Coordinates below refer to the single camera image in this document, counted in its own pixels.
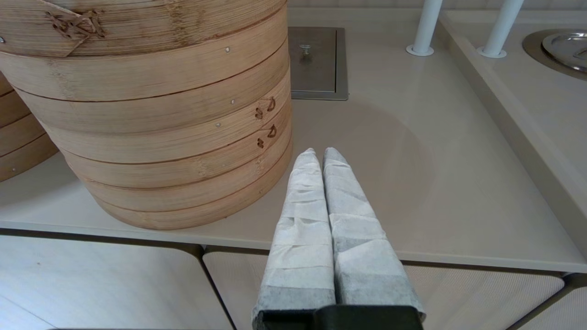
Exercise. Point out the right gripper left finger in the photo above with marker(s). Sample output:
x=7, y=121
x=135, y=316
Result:
x=302, y=238

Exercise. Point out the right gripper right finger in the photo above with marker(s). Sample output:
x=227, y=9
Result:
x=362, y=256

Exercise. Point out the bamboo steamer basket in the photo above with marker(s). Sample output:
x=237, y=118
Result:
x=11, y=107
x=183, y=192
x=23, y=151
x=151, y=128

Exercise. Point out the bamboo steamer lid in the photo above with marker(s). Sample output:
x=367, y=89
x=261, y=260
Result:
x=137, y=36

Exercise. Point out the round metal lid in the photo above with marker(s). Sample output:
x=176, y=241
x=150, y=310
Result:
x=568, y=48

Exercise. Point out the square metal cover with knob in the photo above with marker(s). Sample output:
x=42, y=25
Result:
x=316, y=68

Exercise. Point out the white metal pole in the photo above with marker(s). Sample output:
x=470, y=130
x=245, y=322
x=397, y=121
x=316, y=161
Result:
x=500, y=27
x=426, y=25

